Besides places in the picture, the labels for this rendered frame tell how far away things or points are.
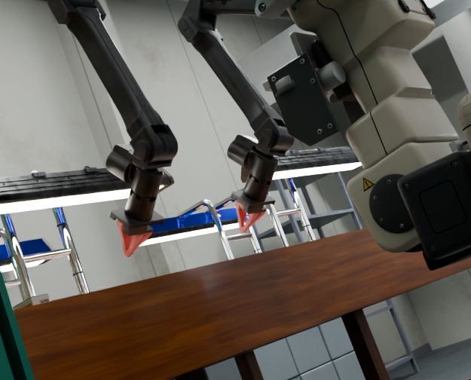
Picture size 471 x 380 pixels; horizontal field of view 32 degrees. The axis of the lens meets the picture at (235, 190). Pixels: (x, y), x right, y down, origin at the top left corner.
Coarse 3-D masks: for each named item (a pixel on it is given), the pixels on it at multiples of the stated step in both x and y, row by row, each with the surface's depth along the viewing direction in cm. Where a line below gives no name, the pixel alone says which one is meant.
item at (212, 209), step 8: (208, 200) 283; (224, 200) 298; (232, 200) 295; (192, 208) 287; (200, 208) 287; (208, 208) 282; (216, 208) 300; (184, 216) 291; (216, 216) 281; (248, 216) 294; (216, 224) 280; (224, 232) 280; (248, 232) 290; (224, 240) 279; (232, 240) 283; (256, 240) 291; (224, 248) 279; (256, 248) 290; (232, 256) 278
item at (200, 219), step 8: (232, 208) 314; (176, 216) 292; (192, 216) 296; (200, 216) 298; (208, 216) 301; (224, 216) 306; (232, 216) 308; (152, 224) 280; (160, 224) 282; (168, 224) 285; (176, 224) 287; (184, 224) 289; (192, 224) 291; (200, 224) 294; (208, 224) 296; (224, 224) 302; (232, 224) 307; (152, 232) 276; (160, 232) 278; (168, 232) 281; (176, 232) 283; (184, 232) 287
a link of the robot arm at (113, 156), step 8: (120, 144) 170; (128, 144) 171; (136, 144) 161; (144, 144) 160; (112, 152) 170; (120, 152) 169; (128, 152) 166; (136, 152) 162; (144, 152) 160; (112, 160) 169; (120, 160) 168; (128, 160) 167; (136, 160) 163; (144, 160) 161; (168, 160) 167; (112, 168) 169; (120, 168) 168; (128, 168) 167; (144, 168) 162; (152, 168) 164; (120, 176) 169
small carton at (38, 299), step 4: (32, 296) 136; (36, 296) 137; (40, 296) 138; (44, 296) 138; (48, 296) 139; (28, 300) 137; (32, 300) 136; (36, 300) 137; (40, 300) 137; (44, 300) 138; (48, 300) 138; (20, 304) 138; (24, 304) 138; (28, 304) 137; (32, 304) 136; (36, 304) 136; (16, 308) 139
